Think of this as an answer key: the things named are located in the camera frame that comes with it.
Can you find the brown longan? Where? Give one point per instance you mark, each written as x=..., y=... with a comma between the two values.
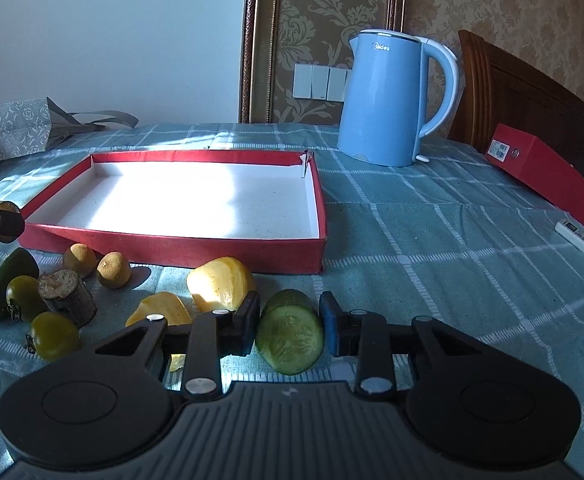
x=113, y=270
x=79, y=259

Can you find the white remote control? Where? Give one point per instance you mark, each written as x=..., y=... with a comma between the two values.
x=581, y=242

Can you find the ornate wooden wall frame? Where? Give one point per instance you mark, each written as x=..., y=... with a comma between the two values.
x=259, y=35

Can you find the small yellow peeled fruit piece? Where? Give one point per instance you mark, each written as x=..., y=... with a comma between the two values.
x=164, y=307

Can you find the cucumber piece with cut face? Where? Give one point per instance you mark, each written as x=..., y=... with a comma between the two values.
x=289, y=340

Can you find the red flat box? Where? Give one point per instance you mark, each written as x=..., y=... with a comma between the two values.
x=546, y=170

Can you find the dark green cucumber piece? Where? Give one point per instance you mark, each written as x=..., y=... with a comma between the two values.
x=7, y=270

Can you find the red cardboard box lid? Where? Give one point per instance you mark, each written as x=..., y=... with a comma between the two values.
x=172, y=200

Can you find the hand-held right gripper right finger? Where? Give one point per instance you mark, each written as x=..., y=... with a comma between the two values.
x=329, y=325

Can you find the large yellow peeled fruit piece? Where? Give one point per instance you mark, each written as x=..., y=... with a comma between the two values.
x=219, y=282

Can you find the blue electric kettle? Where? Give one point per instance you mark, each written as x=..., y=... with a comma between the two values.
x=384, y=100

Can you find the green tomato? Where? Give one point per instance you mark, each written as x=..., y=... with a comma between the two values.
x=54, y=337
x=24, y=292

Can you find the white wall switch panel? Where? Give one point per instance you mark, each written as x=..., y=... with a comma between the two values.
x=319, y=82

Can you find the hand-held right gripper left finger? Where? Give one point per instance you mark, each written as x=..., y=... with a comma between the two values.
x=246, y=325

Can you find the grey patterned gift bag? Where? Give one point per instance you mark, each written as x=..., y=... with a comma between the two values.
x=17, y=127

